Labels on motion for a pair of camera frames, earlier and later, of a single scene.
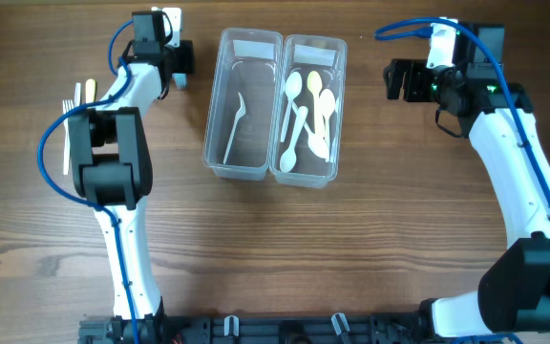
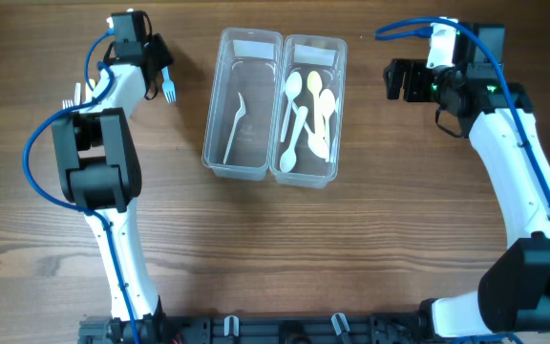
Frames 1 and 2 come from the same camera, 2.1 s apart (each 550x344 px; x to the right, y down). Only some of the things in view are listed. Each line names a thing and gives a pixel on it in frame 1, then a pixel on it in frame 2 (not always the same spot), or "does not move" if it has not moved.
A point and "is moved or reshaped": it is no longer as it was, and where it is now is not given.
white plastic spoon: (317, 144) does not move
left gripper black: (188, 53) to (167, 57)
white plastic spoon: (288, 158) does not move
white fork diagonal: (242, 111) does not move
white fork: (180, 80) is moved or reshaped
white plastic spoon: (327, 102) does not move
